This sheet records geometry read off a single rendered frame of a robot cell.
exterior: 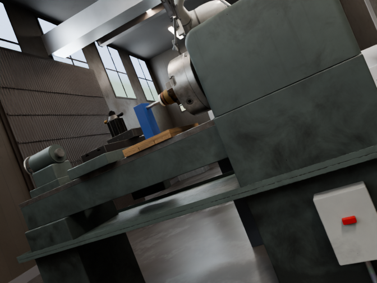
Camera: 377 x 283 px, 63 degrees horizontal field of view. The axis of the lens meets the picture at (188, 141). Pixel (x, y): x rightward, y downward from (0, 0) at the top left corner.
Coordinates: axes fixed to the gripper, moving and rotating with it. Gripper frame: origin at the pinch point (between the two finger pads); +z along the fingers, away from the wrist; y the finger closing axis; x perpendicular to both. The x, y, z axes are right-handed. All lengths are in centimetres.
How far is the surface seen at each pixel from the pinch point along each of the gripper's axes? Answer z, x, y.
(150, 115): 27, -40, -15
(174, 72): 17.6, -10.1, -0.1
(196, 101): 33.8, -7.0, -3.8
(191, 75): 22.8, -2.7, 0.8
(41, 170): 29, -128, -8
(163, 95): 21.3, -25.8, -11.8
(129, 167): 50, -54, 0
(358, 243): 108, 36, 10
